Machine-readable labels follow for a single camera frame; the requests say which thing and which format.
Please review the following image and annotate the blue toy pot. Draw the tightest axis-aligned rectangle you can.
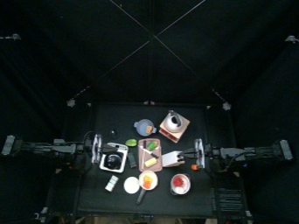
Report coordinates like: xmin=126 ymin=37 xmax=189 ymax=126
xmin=133 ymin=118 xmax=157 ymax=137

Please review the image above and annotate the black rectangular toy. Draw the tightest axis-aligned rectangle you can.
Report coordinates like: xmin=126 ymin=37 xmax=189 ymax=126
xmin=126 ymin=151 xmax=137 ymax=169

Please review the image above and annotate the yellow toy corn piece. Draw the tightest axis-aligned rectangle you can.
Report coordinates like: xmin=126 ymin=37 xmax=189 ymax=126
xmin=144 ymin=157 xmax=158 ymax=168

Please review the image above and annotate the white segmented block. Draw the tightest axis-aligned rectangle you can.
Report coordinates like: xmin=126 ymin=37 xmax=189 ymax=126
xmin=104 ymin=174 xmax=120 ymax=193

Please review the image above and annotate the toy knife black handle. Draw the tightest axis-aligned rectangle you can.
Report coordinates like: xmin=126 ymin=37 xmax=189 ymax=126
xmin=138 ymin=144 xmax=160 ymax=159

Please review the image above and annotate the white cup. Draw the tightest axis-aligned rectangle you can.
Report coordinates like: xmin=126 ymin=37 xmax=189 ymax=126
xmin=169 ymin=173 xmax=192 ymax=196

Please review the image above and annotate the white kettle black handle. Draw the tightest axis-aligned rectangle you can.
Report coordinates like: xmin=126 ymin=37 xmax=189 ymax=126
xmin=162 ymin=109 xmax=184 ymax=133

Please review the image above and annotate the red toy tomato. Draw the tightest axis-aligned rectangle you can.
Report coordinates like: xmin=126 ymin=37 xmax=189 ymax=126
xmin=172 ymin=176 xmax=185 ymax=187

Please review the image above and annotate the white round plate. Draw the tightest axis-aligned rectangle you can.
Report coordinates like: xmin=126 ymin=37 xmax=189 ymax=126
xmin=122 ymin=176 xmax=141 ymax=195

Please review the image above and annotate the white knife block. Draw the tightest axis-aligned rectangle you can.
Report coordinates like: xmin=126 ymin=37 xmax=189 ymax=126
xmin=161 ymin=150 xmax=185 ymax=168

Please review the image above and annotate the wooden red drawer box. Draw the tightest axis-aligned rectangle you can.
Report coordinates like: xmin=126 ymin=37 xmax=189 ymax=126
xmin=157 ymin=112 xmax=192 ymax=144

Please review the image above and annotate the white pan black handle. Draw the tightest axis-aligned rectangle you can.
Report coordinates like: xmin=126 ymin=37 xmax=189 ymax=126
xmin=134 ymin=170 xmax=160 ymax=206

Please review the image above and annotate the thin white frame cord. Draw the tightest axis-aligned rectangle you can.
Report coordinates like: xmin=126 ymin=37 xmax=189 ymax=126
xmin=106 ymin=0 xmax=228 ymax=107
xmin=70 ymin=0 xmax=206 ymax=102

